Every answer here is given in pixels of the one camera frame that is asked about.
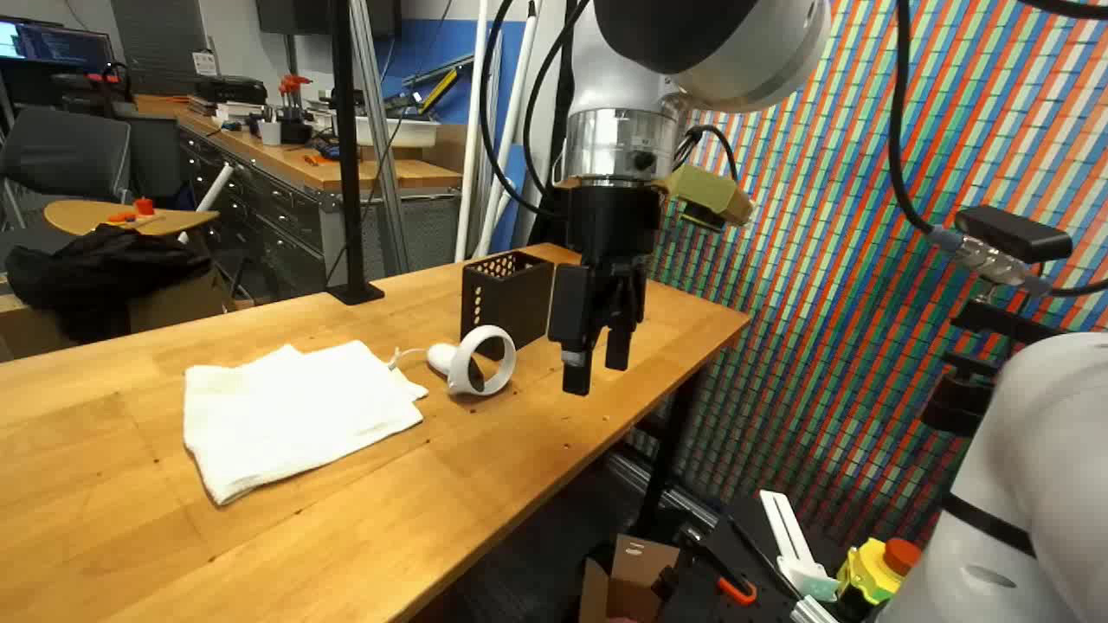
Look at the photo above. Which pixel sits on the round wooden side table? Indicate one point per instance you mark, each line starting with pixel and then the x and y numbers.
pixel 92 214

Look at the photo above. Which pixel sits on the blue panel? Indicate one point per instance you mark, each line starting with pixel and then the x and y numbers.
pixel 443 46

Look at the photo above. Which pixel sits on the olive wrist camera box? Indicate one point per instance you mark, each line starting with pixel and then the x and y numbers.
pixel 712 196

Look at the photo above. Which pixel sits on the small orange object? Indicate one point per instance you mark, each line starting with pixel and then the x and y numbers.
pixel 138 207

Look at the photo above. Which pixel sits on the grey metal pole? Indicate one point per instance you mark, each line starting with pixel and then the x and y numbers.
pixel 384 173

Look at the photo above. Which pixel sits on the yellow red emergency stop button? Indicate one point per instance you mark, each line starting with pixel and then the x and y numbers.
pixel 871 572

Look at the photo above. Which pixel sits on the red and black tool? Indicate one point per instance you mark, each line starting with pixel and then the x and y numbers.
pixel 296 87

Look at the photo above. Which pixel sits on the computer monitor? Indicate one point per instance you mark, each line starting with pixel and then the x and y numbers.
pixel 47 42

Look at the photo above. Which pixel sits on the dark grey office chair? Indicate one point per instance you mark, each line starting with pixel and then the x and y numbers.
pixel 64 149

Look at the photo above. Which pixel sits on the black jacket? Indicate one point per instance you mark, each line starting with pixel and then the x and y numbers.
pixel 92 281

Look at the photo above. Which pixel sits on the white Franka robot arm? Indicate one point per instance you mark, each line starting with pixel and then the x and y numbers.
pixel 737 46

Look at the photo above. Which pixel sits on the black perforated basket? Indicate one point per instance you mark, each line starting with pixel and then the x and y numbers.
pixel 505 300

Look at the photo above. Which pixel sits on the white tape roll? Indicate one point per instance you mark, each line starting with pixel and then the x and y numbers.
pixel 439 357

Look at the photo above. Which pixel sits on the black stand pole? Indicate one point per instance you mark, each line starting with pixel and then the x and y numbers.
pixel 344 138

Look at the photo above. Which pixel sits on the colourful striped backdrop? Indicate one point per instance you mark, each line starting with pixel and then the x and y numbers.
pixel 854 228

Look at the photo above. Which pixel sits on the wooden workbench with drawers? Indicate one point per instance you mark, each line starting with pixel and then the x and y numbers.
pixel 298 168

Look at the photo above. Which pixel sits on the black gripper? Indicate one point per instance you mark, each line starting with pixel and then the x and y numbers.
pixel 616 227

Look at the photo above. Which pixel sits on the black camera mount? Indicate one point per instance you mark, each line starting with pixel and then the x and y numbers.
pixel 1017 228

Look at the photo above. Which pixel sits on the white towel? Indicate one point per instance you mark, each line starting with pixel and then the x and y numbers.
pixel 288 417

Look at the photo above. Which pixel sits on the white plastic bin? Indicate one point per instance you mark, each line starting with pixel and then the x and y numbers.
pixel 399 134

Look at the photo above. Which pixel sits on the open cardboard box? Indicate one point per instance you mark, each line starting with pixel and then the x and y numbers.
pixel 640 559

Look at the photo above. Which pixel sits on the white aluminium rail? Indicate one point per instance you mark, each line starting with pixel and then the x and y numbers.
pixel 782 529

